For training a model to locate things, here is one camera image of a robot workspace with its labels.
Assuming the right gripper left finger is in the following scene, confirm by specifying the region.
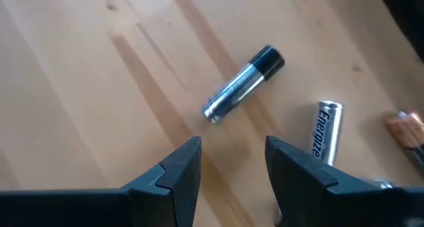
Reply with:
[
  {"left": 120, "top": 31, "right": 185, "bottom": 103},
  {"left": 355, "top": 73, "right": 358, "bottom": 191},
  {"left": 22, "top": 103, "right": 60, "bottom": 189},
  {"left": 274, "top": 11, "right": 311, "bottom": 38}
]
[{"left": 0, "top": 136, "right": 202, "bottom": 227}]

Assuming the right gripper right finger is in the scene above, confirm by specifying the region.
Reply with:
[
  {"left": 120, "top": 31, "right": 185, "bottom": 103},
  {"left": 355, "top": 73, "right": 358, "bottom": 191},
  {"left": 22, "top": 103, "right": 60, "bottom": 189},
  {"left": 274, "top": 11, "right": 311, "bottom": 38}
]
[{"left": 264, "top": 136, "right": 424, "bottom": 227}]

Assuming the silver and black AA battery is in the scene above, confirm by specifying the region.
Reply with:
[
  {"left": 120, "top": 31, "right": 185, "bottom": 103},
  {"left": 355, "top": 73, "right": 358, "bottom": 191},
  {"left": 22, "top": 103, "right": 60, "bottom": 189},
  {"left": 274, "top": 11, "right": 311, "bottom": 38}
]
[
  {"left": 201, "top": 44, "right": 286, "bottom": 124},
  {"left": 310, "top": 100, "right": 345, "bottom": 167}
]

